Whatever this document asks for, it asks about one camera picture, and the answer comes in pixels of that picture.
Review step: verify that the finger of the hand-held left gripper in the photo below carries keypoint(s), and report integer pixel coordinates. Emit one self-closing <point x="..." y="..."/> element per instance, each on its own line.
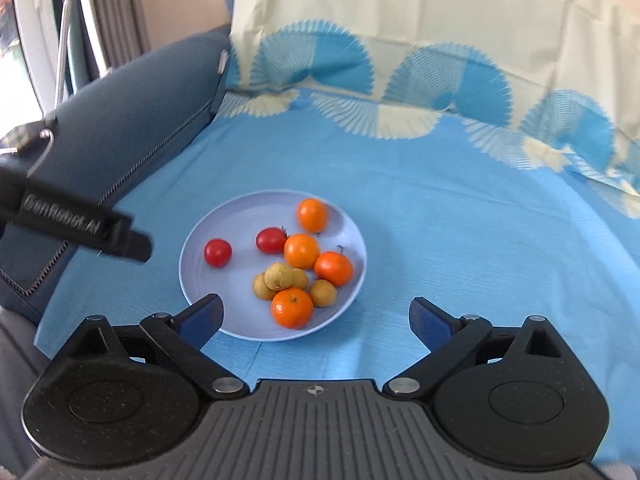
<point x="60" y="207"/>

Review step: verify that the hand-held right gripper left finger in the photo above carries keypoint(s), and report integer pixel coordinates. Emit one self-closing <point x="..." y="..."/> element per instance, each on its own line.
<point x="202" y="322"/>

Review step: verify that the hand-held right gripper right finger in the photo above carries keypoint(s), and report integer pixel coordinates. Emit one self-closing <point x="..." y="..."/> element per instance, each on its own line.
<point x="430" y="322"/>

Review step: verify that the tan longan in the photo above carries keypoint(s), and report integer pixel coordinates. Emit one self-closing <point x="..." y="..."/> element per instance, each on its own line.
<point x="260" y="288"/>
<point x="322" y="292"/>
<point x="302" y="280"/>
<point x="278" y="276"/>

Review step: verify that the red cherry tomato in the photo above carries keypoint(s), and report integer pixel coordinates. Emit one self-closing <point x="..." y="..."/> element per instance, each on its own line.
<point x="218" y="252"/>
<point x="271" y="240"/>

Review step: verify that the orange tangerine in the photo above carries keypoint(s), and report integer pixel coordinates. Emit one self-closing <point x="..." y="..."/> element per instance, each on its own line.
<point x="301" y="251"/>
<point x="312" y="215"/>
<point x="292" y="308"/>
<point x="333" y="268"/>

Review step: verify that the pale blue round plate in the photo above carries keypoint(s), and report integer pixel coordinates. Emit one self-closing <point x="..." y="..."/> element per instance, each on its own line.
<point x="235" y="210"/>

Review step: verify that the blue fan-print sheet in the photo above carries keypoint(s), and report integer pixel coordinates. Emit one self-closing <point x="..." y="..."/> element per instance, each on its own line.
<point x="450" y="210"/>

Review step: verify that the grey cloth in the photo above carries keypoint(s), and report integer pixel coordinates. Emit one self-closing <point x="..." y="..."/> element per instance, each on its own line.
<point x="20" y="385"/>

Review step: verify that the grey curtain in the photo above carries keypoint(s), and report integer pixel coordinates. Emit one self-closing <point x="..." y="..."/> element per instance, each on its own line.
<point x="120" y="10"/>

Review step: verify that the white window frame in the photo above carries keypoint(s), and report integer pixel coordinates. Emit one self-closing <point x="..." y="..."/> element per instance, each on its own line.
<point x="35" y="35"/>

